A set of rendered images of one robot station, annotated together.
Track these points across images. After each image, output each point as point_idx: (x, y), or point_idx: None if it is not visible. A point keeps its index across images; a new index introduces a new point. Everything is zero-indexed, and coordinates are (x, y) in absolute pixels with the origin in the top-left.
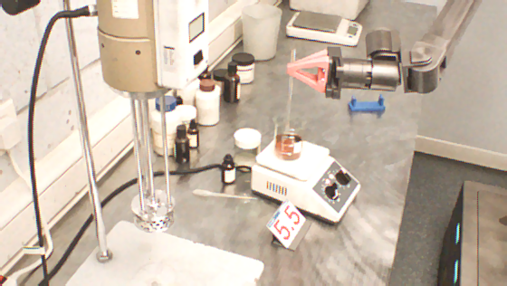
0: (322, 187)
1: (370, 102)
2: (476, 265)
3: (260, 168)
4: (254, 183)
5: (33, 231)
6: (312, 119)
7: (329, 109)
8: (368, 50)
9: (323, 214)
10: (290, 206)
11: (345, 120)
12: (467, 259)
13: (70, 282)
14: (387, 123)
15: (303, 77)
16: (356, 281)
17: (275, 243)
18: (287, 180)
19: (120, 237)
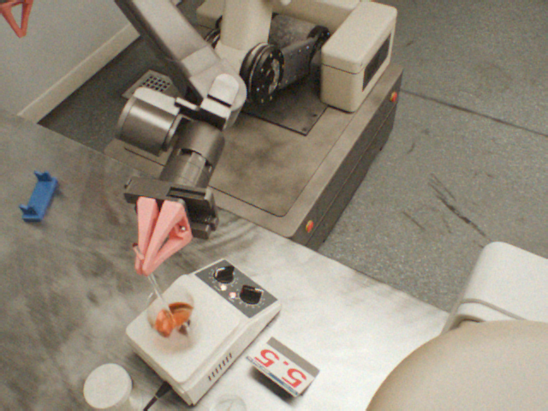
0: (244, 304)
1: (36, 190)
2: (224, 193)
3: (192, 381)
4: (195, 396)
5: None
6: (41, 277)
7: (22, 248)
8: (151, 144)
9: (271, 318)
10: (256, 356)
11: (62, 235)
12: (214, 198)
13: None
14: (90, 187)
15: (164, 253)
16: (372, 312)
17: (304, 392)
18: (225, 347)
19: None
